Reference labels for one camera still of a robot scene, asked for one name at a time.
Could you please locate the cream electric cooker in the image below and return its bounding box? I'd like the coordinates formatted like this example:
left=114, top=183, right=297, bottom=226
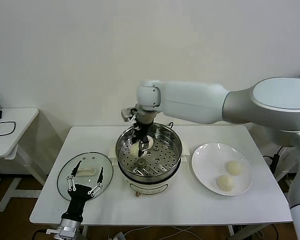
left=108, top=140, right=191, bottom=199

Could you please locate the black power strip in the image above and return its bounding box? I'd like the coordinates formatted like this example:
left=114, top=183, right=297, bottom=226
left=271, top=153, right=281, bottom=173

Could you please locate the white floor power strip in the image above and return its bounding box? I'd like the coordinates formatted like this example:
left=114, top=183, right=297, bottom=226
left=109, top=231, right=127, bottom=240

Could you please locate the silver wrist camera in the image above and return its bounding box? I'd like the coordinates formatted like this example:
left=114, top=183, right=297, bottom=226
left=120, top=106, right=139, bottom=123
left=46, top=227, right=63, bottom=236

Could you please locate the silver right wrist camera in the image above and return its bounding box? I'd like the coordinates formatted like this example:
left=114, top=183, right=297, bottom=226
left=120, top=106, right=139, bottom=123

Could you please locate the steel steamer basket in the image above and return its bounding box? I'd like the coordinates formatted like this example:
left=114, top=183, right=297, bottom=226
left=115, top=123, right=184, bottom=178

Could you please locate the white side table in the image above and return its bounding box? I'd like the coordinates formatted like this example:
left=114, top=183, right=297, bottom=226
left=0, top=107, right=48, bottom=213

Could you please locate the glass lid with cream handle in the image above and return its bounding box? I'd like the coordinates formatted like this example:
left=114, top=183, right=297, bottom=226
left=56, top=151, right=115, bottom=202

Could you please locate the black looped cable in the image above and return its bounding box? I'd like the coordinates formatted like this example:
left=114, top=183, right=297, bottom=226
left=0, top=120, right=17, bottom=138

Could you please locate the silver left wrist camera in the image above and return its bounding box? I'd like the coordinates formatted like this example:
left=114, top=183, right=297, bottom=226
left=46, top=227, right=63, bottom=236

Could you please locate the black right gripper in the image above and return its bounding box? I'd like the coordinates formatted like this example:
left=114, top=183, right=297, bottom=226
left=130, top=118, right=154, bottom=158

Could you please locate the white round plate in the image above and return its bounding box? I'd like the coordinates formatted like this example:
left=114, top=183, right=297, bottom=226
left=191, top=142, right=254, bottom=197

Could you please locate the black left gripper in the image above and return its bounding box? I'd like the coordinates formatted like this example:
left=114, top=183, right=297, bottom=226
left=61, top=160, right=105, bottom=223

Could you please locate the white desk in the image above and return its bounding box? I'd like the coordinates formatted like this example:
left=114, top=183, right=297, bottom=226
left=274, top=149, right=300, bottom=186

